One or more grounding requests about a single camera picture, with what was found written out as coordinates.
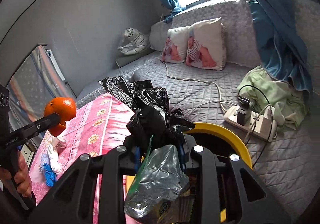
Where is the whole orange tangerine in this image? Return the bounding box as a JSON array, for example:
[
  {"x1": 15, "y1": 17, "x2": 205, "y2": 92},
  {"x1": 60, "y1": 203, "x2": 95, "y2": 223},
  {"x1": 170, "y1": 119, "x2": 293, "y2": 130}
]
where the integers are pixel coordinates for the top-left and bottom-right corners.
[{"x1": 43, "y1": 97, "x2": 76, "y2": 137}]

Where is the noodle snack bag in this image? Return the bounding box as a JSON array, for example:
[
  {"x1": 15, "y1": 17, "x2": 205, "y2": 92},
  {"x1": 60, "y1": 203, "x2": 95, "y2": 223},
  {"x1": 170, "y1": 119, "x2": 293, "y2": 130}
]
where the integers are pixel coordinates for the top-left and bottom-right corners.
[{"x1": 124, "y1": 135, "x2": 195, "y2": 223}]

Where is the black plastic trash bag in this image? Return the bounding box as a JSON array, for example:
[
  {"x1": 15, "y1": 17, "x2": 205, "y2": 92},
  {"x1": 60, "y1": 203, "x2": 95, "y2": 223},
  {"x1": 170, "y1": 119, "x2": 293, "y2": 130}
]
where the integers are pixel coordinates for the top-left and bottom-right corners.
[{"x1": 99, "y1": 76, "x2": 195, "y2": 154}]

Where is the yellow trash bin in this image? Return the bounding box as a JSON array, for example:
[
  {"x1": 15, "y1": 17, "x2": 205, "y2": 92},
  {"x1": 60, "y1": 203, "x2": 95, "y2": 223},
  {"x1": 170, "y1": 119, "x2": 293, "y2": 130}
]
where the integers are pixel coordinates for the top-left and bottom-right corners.
[{"x1": 126, "y1": 123, "x2": 251, "y2": 223}]

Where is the person's left hand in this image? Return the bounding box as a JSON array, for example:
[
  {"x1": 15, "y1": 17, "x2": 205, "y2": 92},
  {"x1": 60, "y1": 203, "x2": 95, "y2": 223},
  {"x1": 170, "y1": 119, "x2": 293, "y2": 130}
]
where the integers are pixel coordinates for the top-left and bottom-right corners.
[{"x1": 0, "y1": 151, "x2": 32, "y2": 197}]

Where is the white low cabinet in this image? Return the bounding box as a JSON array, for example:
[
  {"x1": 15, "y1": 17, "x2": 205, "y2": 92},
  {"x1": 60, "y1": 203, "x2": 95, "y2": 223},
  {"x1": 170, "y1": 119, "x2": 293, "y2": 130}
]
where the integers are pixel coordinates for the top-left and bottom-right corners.
[{"x1": 21, "y1": 144, "x2": 35, "y2": 167}]

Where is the blue plastic glove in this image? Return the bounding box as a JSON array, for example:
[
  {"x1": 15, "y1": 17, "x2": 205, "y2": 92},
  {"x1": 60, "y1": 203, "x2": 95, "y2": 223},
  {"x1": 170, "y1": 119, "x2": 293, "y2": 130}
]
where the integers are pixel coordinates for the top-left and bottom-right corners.
[{"x1": 43, "y1": 163, "x2": 56, "y2": 187}]

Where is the white foam net on table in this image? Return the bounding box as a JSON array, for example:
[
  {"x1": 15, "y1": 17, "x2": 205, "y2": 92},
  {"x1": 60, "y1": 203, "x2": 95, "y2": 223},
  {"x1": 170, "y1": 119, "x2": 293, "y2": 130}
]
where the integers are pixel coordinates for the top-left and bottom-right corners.
[{"x1": 39, "y1": 152, "x2": 50, "y2": 173}]

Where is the white crumpled tissue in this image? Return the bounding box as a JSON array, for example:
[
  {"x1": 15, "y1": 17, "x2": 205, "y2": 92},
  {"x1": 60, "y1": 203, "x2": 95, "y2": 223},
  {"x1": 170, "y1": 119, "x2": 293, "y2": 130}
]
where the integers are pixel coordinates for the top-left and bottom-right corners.
[{"x1": 47, "y1": 136, "x2": 67, "y2": 175}]

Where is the striped sheet covered wardrobe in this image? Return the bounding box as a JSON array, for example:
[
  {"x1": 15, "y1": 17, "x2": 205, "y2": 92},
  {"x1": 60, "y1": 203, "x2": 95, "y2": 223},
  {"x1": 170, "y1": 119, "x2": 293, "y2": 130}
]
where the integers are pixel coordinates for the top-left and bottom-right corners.
[{"x1": 7, "y1": 45, "x2": 75, "y2": 130}]

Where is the white power strip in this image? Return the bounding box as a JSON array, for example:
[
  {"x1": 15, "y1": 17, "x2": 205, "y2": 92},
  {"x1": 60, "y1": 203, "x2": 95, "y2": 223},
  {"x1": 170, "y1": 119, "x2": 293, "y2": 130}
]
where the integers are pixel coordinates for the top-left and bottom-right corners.
[{"x1": 223, "y1": 106, "x2": 277, "y2": 142}]

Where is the pink floral table cloth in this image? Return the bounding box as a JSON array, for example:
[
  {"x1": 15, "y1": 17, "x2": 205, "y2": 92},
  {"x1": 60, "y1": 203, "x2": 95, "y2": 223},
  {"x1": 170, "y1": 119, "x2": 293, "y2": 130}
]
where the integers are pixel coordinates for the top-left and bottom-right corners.
[{"x1": 30, "y1": 93, "x2": 133, "y2": 223}]

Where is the black charger plug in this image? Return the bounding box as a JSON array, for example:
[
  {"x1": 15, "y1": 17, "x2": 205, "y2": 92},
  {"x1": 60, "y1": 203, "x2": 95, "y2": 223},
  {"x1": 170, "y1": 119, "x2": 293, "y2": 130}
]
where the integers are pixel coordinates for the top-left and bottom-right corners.
[{"x1": 236, "y1": 106, "x2": 251, "y2": 126}]

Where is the green cloth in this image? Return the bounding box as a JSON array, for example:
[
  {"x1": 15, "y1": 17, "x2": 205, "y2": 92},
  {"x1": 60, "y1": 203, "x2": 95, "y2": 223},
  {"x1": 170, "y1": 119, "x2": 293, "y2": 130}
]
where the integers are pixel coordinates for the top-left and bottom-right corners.
[{"x1": 236, "y1": 66, "x2": 309, "y2": 130}]

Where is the grey folded cushion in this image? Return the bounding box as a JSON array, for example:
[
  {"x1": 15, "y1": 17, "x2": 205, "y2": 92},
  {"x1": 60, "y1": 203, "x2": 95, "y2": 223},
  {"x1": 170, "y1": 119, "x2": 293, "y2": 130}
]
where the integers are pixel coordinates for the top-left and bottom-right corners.
[{"x1": 116, "y1": 48, "x2": 154, "y2": 68}]

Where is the grey quilted sofa bed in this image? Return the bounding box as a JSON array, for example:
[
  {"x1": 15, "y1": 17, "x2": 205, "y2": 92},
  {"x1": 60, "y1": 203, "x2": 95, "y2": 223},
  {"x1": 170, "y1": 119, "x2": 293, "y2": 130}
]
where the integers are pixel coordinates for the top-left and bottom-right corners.
[{"x1": 76, "y1": 0, "x2": 320, "y2": 222}]

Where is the white tiger plush in bag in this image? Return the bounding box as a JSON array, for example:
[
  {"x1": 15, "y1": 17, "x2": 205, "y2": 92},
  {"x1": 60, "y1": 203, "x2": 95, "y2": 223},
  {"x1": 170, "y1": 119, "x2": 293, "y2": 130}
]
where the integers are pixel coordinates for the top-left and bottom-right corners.
[{"x1": 117, "y1": 27, "x2": 150, "y2": 55}]

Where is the right baby print pillow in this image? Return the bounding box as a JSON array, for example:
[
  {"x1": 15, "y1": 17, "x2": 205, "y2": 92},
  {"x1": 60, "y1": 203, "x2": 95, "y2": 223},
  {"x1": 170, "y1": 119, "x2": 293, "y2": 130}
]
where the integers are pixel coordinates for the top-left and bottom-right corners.
[{"x1": 185, "y1": 17, "x2": 227, "y2": 71}]

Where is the baby print pillow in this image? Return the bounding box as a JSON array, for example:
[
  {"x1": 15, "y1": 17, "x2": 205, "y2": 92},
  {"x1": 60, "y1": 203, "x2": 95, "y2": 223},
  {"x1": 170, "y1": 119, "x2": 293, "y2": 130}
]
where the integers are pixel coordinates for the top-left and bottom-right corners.
[
  {"x1": 185, "y1": 17, "x2": 227, "y2": 71},
  {"x1": 161, "y1": 26, "x2": 189, "y2": 63}
]

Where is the left baby print pillow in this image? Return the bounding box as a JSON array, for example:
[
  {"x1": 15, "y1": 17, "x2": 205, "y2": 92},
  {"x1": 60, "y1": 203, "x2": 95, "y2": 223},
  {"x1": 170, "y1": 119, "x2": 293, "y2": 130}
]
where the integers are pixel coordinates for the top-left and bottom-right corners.
[{"x1": 161, "y1": 26, "x2": 189, "y2": 63}]

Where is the grey back cushion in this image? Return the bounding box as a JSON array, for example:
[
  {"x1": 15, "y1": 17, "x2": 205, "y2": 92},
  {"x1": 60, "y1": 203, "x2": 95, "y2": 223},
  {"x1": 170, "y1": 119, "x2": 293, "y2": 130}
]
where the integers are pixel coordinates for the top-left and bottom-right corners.
[{"x1": 149, "y1": 21, "x2": 171, "y2": 51}]

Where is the blue right curtain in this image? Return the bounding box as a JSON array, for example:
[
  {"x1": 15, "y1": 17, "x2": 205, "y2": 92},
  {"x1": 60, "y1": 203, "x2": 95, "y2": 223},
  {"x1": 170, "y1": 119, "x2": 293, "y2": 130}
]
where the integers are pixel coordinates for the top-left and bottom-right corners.
[{"x1": 248, "y1": 0, "x2": 312, "y2": 94}]

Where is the black cable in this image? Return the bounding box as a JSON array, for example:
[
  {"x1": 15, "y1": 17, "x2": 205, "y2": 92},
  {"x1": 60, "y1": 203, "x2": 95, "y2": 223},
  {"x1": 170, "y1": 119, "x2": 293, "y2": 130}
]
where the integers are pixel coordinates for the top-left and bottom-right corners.
[{"x1": 237, "y1": 84, "x2": 275, "y2": 168}]

